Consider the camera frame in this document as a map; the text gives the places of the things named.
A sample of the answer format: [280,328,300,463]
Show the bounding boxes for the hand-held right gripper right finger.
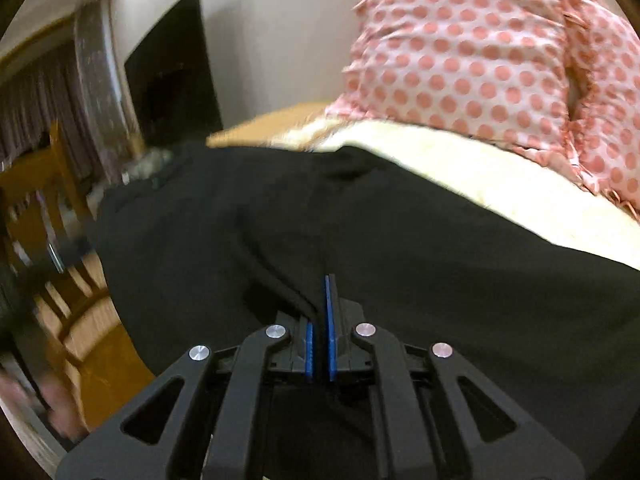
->
[323,274,587,480]

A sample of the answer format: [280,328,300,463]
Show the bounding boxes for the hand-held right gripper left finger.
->
[56,310,316,480]

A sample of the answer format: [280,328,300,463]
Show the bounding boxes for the black pants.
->
[95,142,640,480]

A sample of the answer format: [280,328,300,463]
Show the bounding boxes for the tan wooden board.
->
[205,102,332,150]

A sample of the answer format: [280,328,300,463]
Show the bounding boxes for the cream fuzzy blanket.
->
[278,119,640,272]

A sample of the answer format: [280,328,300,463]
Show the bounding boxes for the wooden chair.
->
[0,122,156,436]

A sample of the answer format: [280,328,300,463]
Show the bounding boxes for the pink polka dot pillow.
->
[324,0,640,221]

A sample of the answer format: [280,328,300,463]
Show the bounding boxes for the brown speckled pillar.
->
[74,0,147,183]

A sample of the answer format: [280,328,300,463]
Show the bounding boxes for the dark pleated curtain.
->
[0,42,96,173]

